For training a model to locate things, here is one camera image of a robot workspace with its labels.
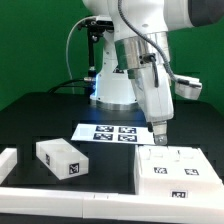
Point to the white obstacle fence left piece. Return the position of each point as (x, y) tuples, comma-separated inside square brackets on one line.
[(8, 160)]

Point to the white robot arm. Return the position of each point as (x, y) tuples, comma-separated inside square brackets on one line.
[(140, 38)]

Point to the black camera on stand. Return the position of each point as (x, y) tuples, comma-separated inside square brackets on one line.
[(97, 24)]

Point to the white obstacle fence front bar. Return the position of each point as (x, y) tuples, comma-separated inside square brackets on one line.
[(92, 205)]

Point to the white door panel with tags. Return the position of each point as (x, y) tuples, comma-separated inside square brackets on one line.
[(191, 164)]

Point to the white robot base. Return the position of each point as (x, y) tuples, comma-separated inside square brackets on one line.
[(113, 89)]

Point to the white cabinet top block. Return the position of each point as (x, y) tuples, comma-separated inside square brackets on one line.
[(62, 159)]

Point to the white cabinet body box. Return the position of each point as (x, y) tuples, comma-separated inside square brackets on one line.
[(176, 187)]

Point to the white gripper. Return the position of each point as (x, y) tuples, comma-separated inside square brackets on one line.
[(155, 102)]

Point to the white sheet with tags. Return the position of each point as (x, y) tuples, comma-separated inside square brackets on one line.
[(113, 134)]

